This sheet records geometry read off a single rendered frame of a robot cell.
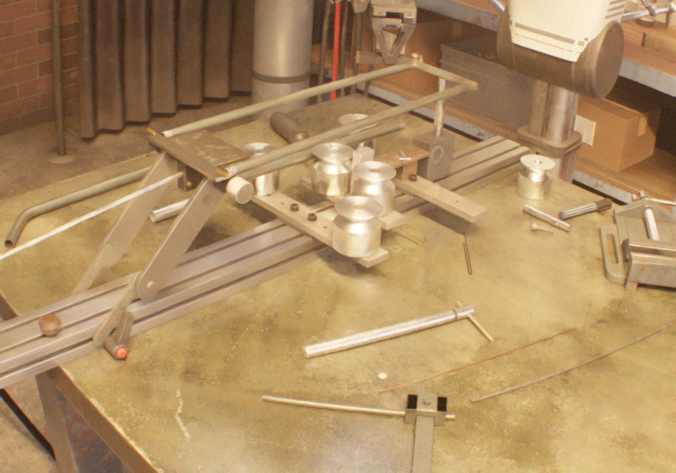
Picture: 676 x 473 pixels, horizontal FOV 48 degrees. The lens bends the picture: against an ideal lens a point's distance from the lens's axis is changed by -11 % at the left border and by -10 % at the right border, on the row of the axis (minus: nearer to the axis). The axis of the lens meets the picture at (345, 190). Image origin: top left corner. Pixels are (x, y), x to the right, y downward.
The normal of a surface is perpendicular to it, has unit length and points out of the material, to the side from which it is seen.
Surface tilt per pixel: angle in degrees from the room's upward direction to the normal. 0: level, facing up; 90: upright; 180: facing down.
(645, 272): 90
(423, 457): 2
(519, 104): 90
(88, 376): 0
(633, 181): 0
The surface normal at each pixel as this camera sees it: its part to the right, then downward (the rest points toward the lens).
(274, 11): -0.25, 0.41
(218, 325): 0.06, -0.90
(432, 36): 0.65, 0.40
